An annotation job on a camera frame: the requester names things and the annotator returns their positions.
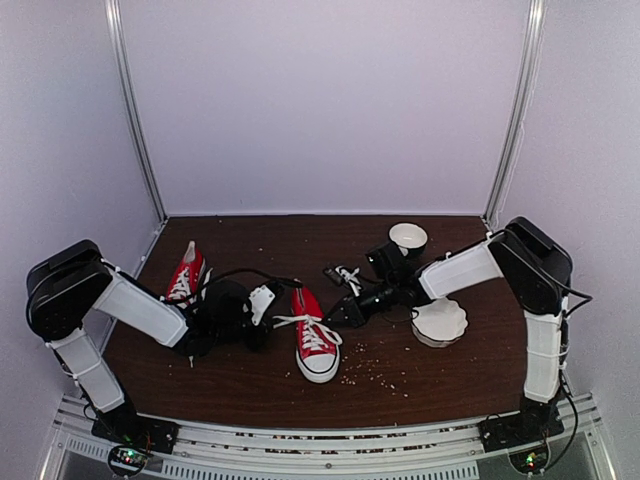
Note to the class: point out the right aluminium corner post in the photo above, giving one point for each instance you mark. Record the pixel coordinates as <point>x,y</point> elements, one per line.
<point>515,128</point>

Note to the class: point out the red canvas sneaker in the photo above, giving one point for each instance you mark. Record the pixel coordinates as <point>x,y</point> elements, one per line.
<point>192,272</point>
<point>317,350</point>

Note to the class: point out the white scalloped ceramic bowl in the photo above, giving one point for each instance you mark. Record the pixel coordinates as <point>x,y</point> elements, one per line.
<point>439,324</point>

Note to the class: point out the aluminium front rail frame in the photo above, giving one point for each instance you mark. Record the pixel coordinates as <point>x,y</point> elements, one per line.
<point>443,450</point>

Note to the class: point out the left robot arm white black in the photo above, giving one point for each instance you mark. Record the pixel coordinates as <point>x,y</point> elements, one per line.
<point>198,316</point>

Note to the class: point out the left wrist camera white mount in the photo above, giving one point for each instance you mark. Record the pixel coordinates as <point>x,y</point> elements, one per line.
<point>261,300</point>

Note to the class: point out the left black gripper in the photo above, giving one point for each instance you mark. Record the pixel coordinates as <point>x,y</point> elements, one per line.
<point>254,343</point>

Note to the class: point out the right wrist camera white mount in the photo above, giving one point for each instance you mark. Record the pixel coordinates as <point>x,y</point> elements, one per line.
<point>342,276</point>

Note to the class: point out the left aluminium corner post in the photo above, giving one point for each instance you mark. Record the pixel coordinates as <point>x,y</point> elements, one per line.
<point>116,33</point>

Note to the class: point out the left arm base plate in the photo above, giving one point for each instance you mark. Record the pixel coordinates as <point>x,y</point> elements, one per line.
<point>147,434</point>

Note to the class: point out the black bowl white inside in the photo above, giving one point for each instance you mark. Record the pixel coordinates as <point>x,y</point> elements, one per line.
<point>411,239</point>

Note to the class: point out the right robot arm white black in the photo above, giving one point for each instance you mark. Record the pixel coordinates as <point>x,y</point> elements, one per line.
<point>537,270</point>

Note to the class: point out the aluminium corner post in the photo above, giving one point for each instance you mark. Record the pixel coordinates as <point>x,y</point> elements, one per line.
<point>515,128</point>
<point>116,33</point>

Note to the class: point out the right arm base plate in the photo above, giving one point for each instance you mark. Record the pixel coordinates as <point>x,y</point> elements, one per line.
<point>508,432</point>

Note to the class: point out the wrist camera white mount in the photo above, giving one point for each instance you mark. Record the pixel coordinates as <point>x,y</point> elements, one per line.
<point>342,276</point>
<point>261,300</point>

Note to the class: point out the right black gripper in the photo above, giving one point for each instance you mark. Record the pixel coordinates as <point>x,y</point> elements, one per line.
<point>355,313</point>

